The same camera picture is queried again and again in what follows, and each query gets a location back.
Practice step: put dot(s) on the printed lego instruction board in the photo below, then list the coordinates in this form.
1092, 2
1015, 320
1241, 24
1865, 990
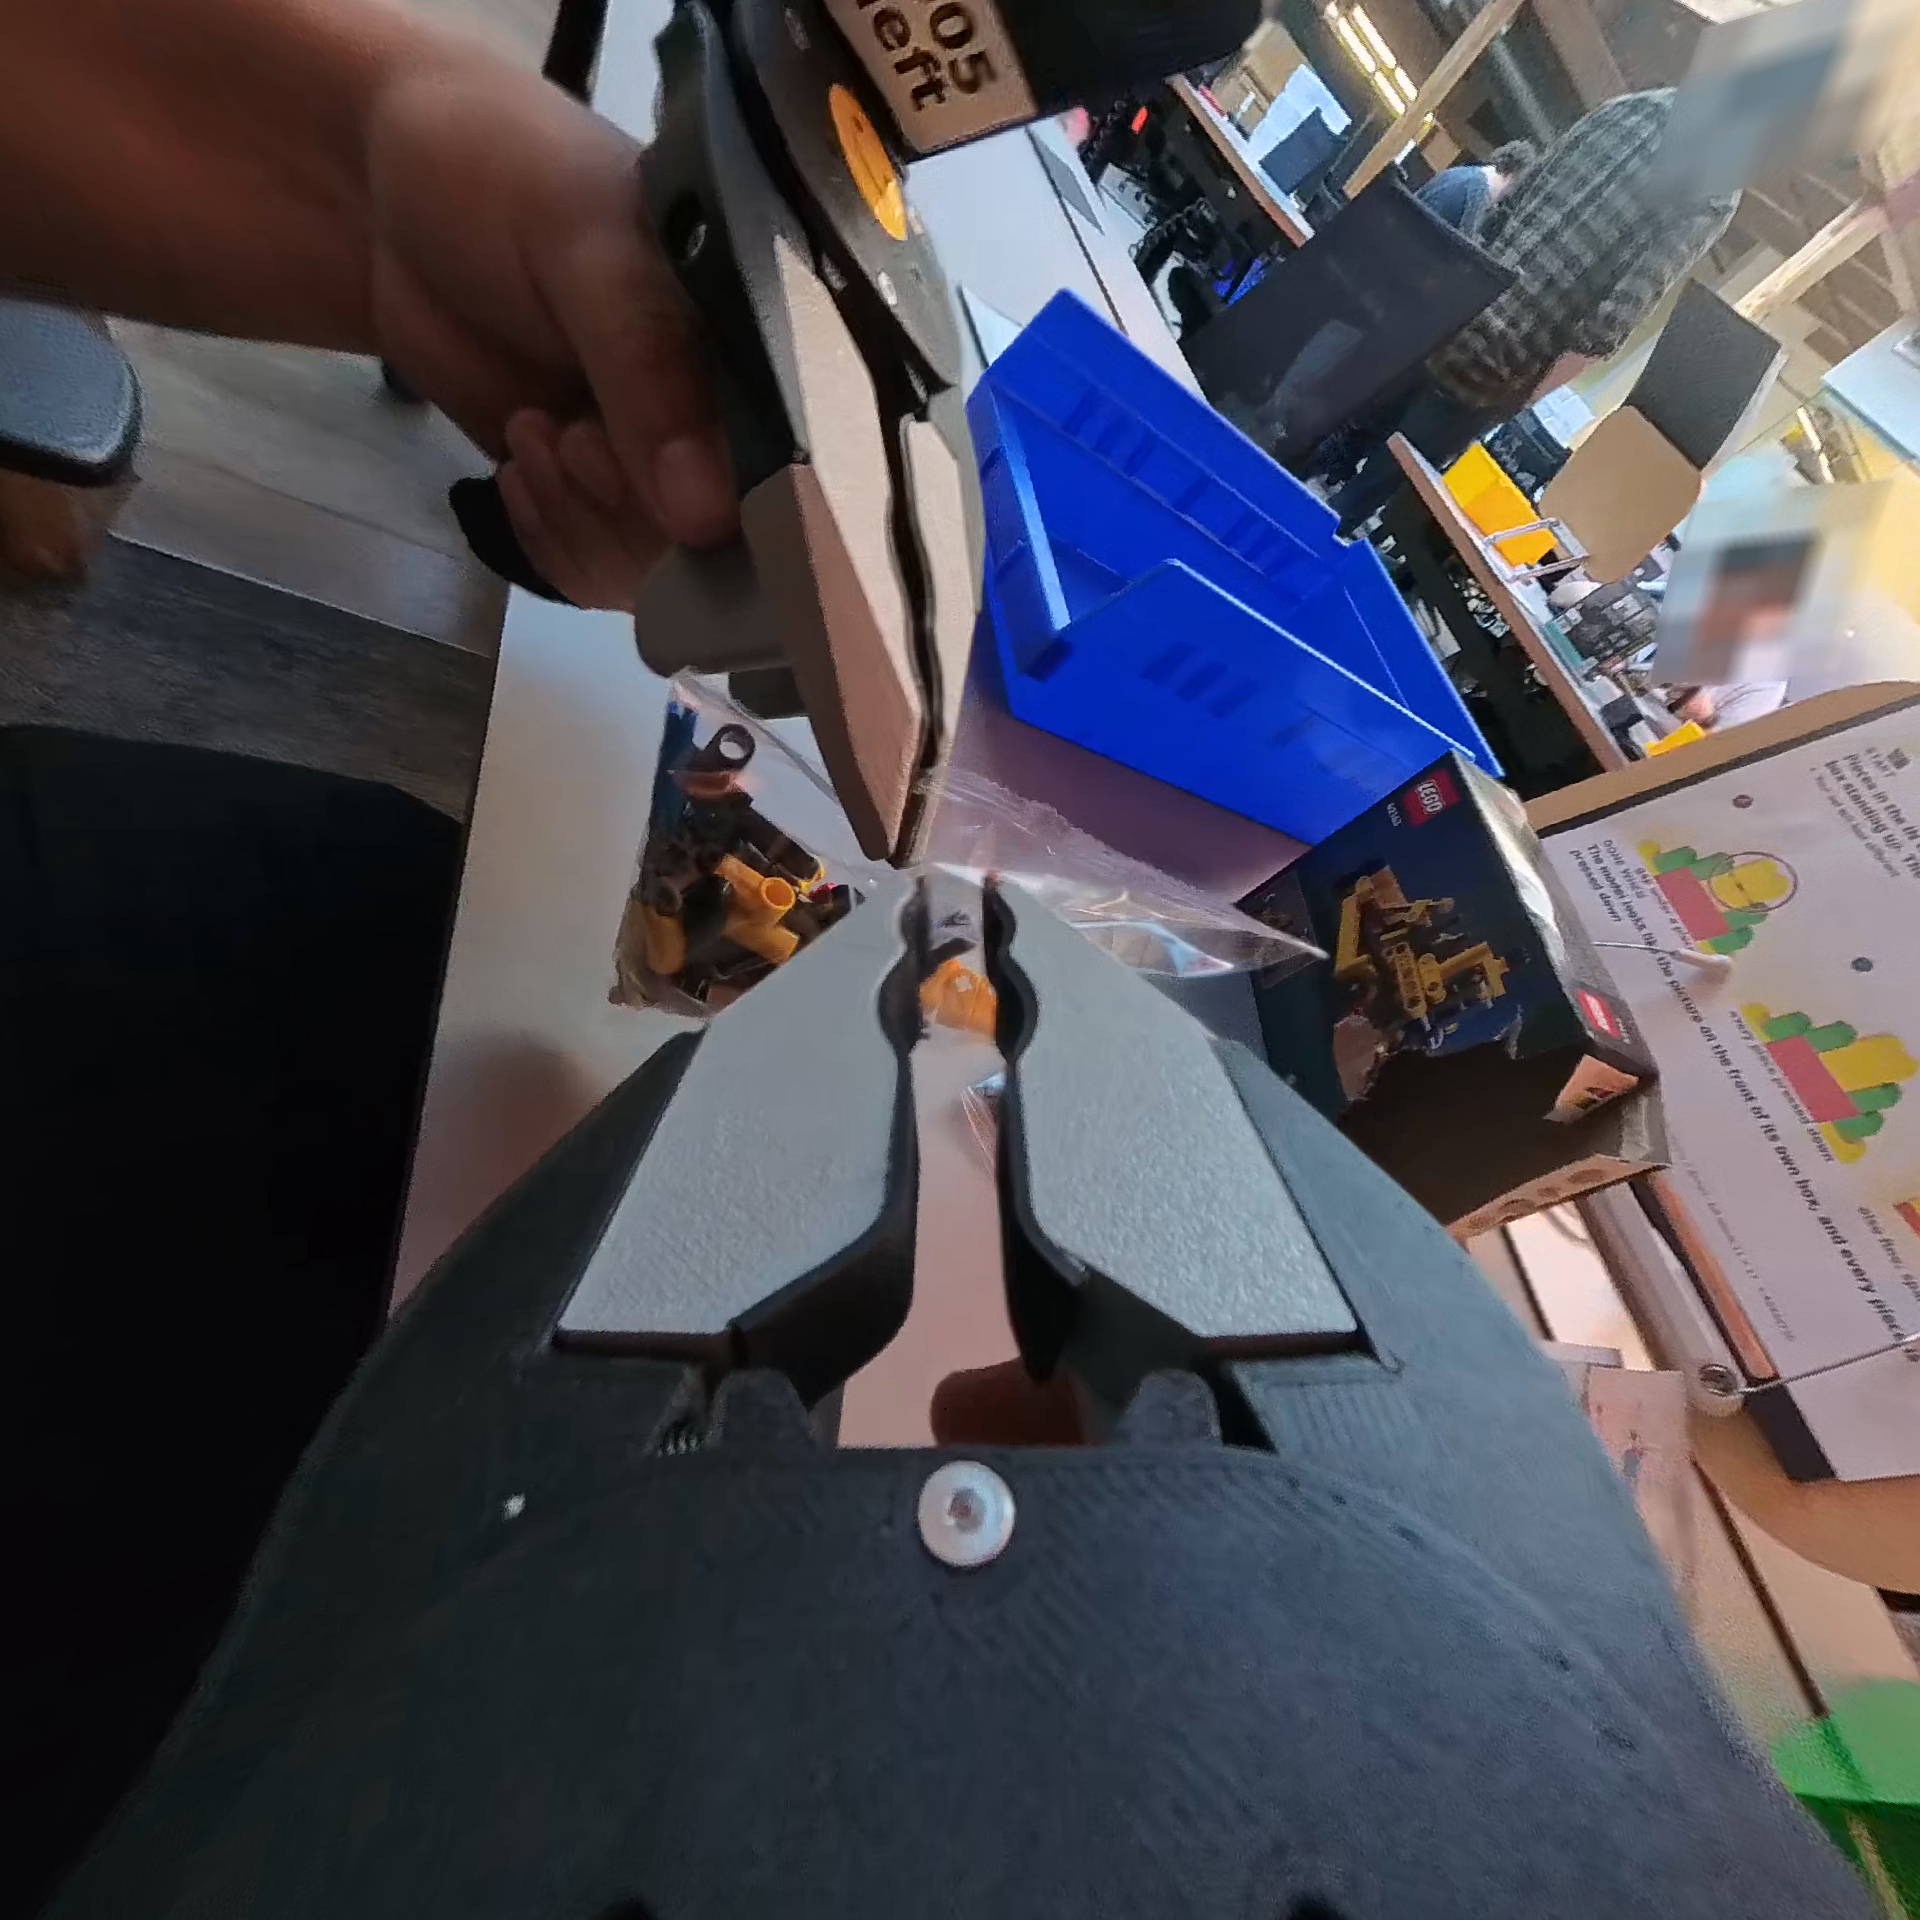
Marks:
1786, 1079

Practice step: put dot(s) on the lego set box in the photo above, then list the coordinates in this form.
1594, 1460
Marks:
1442, 960

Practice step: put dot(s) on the blue plastic bin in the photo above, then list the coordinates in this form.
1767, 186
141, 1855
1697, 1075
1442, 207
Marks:
1202, 646

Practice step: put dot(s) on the yellow plastic bin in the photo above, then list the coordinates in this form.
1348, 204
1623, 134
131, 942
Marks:
1493, 487

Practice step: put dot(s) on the tan backed office chair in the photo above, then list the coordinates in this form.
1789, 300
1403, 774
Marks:
1666, 436

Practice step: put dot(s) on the grey chair armrest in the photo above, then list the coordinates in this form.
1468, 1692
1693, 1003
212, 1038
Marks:
61, 399

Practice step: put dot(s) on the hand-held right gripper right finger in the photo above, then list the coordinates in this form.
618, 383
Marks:
1171, 1200

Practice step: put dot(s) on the person's right hand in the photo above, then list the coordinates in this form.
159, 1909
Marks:
997, 1402

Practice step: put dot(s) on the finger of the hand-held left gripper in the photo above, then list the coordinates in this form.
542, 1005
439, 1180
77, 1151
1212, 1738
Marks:
849, 599
954, 571

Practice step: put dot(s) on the green plastic bin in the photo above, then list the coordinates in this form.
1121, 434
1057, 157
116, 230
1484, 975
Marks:
1862, 1800

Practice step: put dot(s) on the person's left hand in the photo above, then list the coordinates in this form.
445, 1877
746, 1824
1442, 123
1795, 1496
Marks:
525, 270

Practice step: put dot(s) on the person's dark clothed body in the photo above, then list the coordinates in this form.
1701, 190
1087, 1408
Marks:
196, 1200

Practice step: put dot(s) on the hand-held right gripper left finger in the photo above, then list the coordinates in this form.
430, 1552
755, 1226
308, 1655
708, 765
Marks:
751, 1171

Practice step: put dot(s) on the clear plastic lego bag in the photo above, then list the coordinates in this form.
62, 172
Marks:
722, 901

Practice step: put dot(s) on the person's left forearm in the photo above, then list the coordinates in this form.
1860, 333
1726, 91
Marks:
182, 149

